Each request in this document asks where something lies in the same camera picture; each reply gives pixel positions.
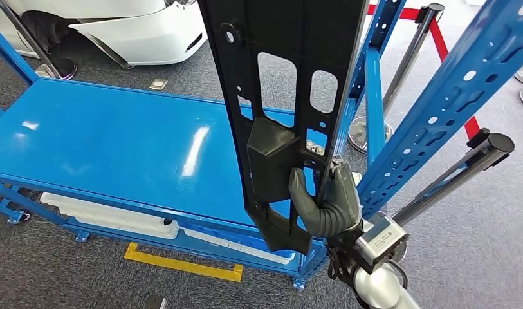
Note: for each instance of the blue metal shelf rack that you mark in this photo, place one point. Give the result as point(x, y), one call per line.
point(95, 140)

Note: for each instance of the white plastic tray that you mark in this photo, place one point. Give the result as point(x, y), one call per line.
point(95, 209)
point(159, 233)
point(244, 255)

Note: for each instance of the black plastic frame part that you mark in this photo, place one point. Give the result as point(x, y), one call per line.
point(269, 162)

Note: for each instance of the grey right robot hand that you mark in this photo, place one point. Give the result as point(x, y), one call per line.
point(344, 192)

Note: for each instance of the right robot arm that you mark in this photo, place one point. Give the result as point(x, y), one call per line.
point(380, 290)

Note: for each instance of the small black plastic part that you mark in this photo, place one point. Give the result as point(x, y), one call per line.
point(167, 222)

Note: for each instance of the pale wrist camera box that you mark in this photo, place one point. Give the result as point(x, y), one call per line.
point(380, 243)

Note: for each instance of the red barrier belt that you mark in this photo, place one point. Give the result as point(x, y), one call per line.
point(439, 40)
point(406, 13)

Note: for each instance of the silver floor socket plate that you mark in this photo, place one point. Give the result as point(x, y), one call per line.
point(357, 178)
point(158, 84)

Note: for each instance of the white car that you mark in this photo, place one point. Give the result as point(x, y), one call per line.
point(137, 34)

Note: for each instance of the chrome stanchion post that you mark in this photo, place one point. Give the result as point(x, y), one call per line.
point(408, 59)
point(457, 175)

